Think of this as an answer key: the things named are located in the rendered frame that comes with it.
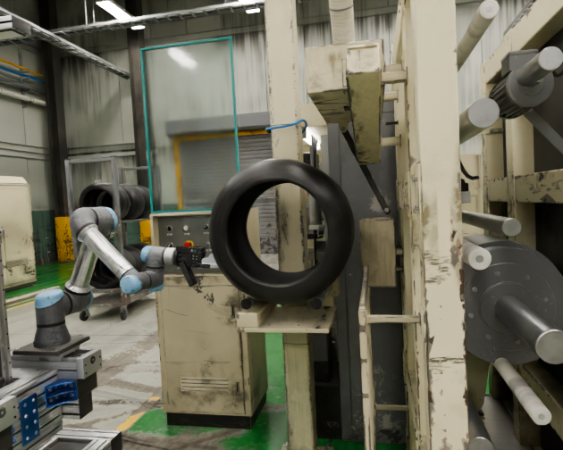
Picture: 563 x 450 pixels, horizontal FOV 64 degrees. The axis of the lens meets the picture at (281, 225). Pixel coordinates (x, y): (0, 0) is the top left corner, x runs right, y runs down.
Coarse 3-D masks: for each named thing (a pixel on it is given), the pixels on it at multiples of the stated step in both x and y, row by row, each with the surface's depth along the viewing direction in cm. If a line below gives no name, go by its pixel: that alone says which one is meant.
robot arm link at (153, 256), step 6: (150, 246) 193; (156, 246) 193; (144, 252) 191; (150, 252) 190; (156, 252) 190; (162, 252) 190; (144, 258) 191; (150, 258) 190; (156, 258) 190; (162, 258) 189; (150, 264) 190; (156, 264) 191; (162, 264) 192
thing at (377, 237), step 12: (360, 228) 196; (372, 228) 195; (384, 228) 194; (360, 240) 196; (372, 240) 195; (384, 240) 194; (372, 252) 195; (384, 252) 194; (372, 264) 196; (384, 264) 194; (372, 276) 196; (384, 276) 195
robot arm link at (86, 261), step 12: (96, 216) 195; (108, 216) 202; (84, 228) 200; (108, 228) 203; (84, 252) 203; (84, 264) 205; (72, 276) 207; (84, 276) 207; (72, 288) 206; (84, 288) 209; (72, 300) 205; (84, 300) 211; (72, 312) 208
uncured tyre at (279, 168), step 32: (288, 160) 171; (224, 192) 174; (256, 192) 199; (320, 192) 166; (224, 224) 173; (352, 224) 170; (224, 256) 175; (256, 256) 202; (256, 288) 173; (288, 288) 170; (320, 288) 171
